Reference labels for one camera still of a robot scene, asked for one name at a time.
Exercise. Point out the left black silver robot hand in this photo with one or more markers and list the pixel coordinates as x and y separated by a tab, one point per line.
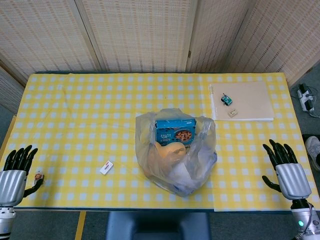
11	183

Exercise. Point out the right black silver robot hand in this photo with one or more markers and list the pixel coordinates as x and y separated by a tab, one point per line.
292	178

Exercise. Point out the translucent gray plastic bag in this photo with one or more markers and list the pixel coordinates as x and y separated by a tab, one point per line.
200	150

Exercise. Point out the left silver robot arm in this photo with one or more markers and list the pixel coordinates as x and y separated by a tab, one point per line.
6	221

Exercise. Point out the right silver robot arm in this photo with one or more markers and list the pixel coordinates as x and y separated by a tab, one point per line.
303	221

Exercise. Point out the gray blue robot base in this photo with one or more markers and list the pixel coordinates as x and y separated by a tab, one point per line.
157	226

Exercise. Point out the yellow white checkered tablecloth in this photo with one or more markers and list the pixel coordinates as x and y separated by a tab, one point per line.
75	120

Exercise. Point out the small brown white snack packet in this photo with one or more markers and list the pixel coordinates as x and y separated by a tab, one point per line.
39	177

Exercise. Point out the gray white shoe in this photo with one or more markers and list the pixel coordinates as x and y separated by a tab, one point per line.
313	151

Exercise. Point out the yellow floor tape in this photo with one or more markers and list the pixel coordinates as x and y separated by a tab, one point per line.
80	225

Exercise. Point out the white power strip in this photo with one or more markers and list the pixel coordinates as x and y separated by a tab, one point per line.
305	98

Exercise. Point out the small beige eraser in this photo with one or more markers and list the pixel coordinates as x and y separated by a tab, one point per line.
232	113

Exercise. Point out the beige spiral sketchbook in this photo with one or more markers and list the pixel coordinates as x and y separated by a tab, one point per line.
247	100

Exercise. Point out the small white red box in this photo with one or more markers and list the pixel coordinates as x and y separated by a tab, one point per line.
106	168

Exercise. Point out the small green toy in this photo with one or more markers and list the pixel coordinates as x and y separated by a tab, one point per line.
226	99

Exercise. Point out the white packaged item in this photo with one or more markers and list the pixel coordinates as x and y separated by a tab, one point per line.
182	176

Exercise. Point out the blue cookie box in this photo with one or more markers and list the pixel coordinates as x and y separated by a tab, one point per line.
175	131

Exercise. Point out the orange bread bun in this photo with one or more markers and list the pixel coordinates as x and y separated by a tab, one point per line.
167	152

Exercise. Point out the woven folding screen panel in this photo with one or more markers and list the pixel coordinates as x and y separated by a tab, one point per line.
215	35
140	35
42	35
282	37

